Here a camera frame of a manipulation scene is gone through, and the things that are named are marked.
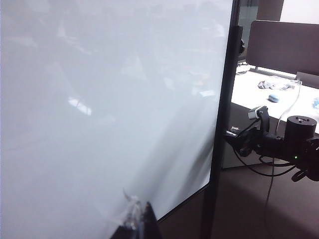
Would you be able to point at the grey crumpled cloth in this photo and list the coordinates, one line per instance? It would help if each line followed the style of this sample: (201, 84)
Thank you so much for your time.
(274, 85)

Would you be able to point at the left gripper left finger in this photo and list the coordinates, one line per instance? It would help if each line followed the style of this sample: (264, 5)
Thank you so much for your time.
(132, 219)

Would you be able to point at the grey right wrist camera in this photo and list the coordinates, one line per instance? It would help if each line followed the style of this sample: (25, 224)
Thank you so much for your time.
(256, 114)

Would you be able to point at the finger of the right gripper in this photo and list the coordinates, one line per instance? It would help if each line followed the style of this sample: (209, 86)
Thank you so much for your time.
(234, 140)

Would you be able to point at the white glass whiteboard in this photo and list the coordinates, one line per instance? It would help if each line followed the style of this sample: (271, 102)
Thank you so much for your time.
(99, 99)

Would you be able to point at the black whiteboard stand frame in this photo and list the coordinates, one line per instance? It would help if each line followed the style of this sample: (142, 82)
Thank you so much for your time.
(224, 99)

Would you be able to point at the grey flat panel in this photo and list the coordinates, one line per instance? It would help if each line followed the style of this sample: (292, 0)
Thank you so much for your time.
(307, 79)

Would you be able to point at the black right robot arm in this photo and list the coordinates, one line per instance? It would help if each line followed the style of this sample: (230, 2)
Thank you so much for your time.
(299, 134)

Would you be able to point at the blue oval object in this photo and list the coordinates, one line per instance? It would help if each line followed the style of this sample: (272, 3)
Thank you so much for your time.
(273, 97)

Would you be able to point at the light blue object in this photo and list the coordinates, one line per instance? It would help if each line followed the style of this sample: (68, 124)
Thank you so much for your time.
(316, 102)

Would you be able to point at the black stand knob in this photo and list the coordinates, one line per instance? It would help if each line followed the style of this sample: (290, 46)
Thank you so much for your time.
(241, 46)

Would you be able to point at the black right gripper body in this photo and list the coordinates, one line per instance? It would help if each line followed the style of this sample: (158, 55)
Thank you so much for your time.
(250, 143)

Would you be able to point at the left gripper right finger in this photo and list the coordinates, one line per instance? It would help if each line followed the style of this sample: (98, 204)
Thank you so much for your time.
(150, 229)

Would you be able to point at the brown desk partition panel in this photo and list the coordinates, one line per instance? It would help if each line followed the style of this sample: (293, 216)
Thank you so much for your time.
(281, 44)

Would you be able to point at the white office desk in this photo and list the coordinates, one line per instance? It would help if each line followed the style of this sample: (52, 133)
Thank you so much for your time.
(251, 94)

